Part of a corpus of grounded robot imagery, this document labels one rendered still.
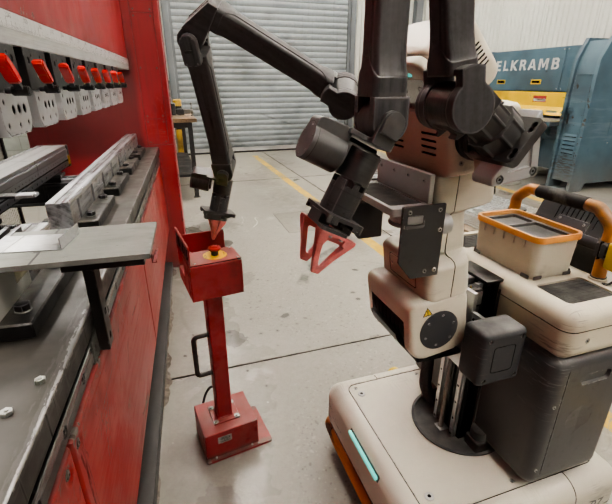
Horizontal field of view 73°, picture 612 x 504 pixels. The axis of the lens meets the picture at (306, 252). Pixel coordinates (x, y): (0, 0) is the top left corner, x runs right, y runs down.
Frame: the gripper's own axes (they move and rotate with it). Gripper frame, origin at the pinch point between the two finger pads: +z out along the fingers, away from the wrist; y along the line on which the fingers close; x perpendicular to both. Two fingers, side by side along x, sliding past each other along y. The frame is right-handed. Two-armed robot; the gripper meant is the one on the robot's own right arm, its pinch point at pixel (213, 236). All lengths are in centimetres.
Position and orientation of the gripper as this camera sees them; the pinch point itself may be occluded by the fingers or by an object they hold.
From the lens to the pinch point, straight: 138.3
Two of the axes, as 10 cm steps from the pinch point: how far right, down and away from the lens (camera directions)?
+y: -8.6, -0.7, -5.0
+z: -2.4, 9.3, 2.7
